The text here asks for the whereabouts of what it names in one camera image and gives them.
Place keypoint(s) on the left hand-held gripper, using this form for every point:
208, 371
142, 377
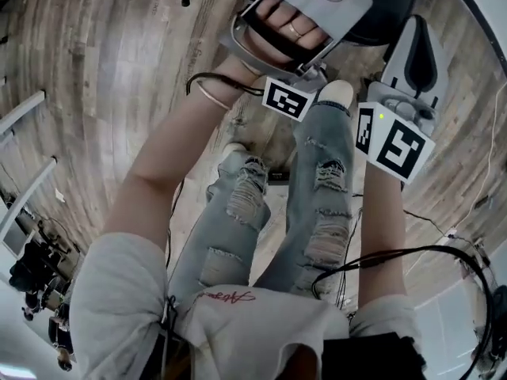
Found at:
345, 9

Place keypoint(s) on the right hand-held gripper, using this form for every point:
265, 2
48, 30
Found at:
400, 149

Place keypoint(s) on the person's right forearm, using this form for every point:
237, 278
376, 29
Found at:
382, 228

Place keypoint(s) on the person's left forearm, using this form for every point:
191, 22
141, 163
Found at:
178, 141

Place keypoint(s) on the person's left hand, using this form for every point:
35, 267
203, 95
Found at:
293, 26

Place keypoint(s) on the person's right beige shoe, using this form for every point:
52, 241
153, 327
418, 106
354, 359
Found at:
336, 92

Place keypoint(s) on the person's beige shoe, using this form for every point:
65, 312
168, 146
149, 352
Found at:
336, 92
234, 148

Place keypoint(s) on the white round table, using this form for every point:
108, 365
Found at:
485, 2

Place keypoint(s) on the person's right leg in jeans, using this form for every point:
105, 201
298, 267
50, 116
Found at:
317, 180

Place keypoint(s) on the person's leg in jeans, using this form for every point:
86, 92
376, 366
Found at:
233, 220
317, 180

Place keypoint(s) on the person's left beige shoe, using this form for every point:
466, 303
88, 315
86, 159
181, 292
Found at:
234, 148

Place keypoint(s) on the person's left leg in jeans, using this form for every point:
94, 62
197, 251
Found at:
233, 220

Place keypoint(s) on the person's white shirt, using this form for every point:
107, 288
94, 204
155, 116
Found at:
126, 299

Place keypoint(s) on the pile of black equipment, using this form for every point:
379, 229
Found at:
39, 267

